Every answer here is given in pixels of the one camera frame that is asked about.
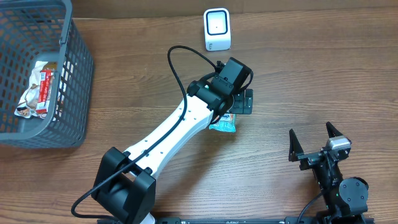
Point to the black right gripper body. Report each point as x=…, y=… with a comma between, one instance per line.
x=314, y=156

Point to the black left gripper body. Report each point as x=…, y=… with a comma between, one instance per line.
x=244, y=101

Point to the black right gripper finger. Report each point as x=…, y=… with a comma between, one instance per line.
x=295, y=149
x=332, y=131

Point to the teal tissue packet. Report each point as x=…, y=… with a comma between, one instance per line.
x=227, y=124

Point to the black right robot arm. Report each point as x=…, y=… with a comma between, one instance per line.
x=345, y=199

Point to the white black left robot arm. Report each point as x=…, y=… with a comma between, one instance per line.
x=126, y=181

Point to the white barcode scanner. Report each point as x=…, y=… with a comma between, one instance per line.
x=217, y=29

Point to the red snack bar in basket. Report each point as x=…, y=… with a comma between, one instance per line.
x=45, y=84

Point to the grey plastic mesh basket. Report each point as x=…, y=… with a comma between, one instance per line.
x=44, y=31

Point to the white snack wrapper in basket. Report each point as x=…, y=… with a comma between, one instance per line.
x=26, y=107

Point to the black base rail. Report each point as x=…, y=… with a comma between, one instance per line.
x=286, y=220

